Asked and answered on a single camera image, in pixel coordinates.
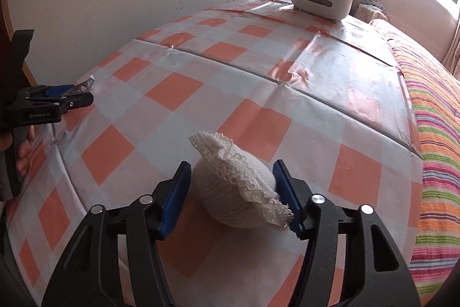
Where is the silver blister pack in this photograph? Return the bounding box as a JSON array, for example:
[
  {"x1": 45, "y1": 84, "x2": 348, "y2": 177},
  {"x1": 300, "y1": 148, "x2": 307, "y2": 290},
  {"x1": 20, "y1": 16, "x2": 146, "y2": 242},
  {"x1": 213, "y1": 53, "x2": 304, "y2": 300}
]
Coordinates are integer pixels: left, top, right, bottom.
[{"x1": 70, "y1": 76, "x2": 96, "y2": 95}]

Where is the beige curtain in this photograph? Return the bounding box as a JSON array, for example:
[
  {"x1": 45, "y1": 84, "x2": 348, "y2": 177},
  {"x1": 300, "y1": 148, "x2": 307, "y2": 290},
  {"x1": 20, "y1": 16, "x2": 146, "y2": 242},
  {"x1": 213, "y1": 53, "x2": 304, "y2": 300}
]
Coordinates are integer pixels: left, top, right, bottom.
[{"x1": 440, "y1": 30, "x2": 460, "y2": 74}]

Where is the person's left hand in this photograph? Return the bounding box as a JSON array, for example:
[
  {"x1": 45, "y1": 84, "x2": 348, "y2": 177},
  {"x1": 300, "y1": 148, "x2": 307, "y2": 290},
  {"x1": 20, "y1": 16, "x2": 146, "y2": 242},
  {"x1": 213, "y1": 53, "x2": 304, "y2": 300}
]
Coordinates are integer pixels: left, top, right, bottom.
[{"x1": 16, "y1": 126, "x2": 37, "y2": 179}]

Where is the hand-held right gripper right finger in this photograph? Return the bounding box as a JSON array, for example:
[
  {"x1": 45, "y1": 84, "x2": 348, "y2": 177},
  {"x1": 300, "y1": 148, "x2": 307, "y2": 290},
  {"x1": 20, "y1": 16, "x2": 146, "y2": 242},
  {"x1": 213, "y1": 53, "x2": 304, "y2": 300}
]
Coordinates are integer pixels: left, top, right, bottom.
[{"x1": 272, "y1": 159, "x2": 421, "y2": 307}]

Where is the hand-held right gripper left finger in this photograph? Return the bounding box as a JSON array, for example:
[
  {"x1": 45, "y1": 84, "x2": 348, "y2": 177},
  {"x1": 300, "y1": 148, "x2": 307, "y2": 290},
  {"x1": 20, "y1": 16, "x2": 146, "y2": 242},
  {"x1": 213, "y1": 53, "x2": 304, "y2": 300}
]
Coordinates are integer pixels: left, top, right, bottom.
[{"x1": 41, "y1": 161, "x2": 192, "y2": 307}]

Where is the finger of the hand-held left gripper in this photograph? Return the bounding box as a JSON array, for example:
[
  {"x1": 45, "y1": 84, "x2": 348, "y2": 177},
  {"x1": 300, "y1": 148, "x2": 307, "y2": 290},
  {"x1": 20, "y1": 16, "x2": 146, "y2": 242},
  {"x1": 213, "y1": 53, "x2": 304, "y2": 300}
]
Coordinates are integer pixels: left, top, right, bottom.
[
  {"x1": 16, "y1": 85, "x2": 76, "y2": 100},
  {"x1": 48, "y1": 93, "x2": 95, "y2": 113}
]

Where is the bed with striped sheet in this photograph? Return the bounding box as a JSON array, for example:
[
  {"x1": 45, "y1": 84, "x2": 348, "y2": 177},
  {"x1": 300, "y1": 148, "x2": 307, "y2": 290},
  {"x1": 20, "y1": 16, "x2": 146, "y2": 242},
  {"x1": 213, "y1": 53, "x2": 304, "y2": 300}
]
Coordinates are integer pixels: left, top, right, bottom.
[{"x1": 370, "y1": 18, "x2": 460, "y2": 297}]

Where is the brown wooden door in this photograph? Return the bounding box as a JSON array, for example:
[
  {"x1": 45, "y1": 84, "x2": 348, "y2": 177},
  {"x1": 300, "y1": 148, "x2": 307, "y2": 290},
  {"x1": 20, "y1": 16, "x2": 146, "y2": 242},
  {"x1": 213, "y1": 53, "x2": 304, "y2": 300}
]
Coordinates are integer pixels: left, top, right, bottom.
[{"x1": 0, "y1": 0, "x2": 38, "y2": 88}]

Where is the orange checked tablecloth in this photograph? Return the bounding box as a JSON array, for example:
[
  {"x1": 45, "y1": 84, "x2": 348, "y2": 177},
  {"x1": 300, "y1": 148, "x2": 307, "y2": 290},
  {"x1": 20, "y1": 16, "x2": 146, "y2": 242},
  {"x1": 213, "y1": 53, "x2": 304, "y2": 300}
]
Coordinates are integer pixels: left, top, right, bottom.
[{"x1": 7, "y1": 0, "x2": 423, "y2": 307}]

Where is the dotted cloth bundle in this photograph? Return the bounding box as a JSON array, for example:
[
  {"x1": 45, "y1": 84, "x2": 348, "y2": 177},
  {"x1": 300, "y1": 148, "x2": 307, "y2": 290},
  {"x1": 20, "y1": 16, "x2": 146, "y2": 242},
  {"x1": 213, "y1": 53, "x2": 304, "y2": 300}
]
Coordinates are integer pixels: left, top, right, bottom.
[{"x1": 356, "y1": 1, "x2": 389, "y2": 22}]

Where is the white lace cloth ball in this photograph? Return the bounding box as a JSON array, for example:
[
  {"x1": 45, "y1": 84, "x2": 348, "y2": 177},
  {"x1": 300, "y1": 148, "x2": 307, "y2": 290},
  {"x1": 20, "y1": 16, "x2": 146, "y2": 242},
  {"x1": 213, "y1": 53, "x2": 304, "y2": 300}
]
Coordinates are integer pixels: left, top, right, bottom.
[{"x1": 189, "y1": 131, "x2": 293, "y2": 230}]

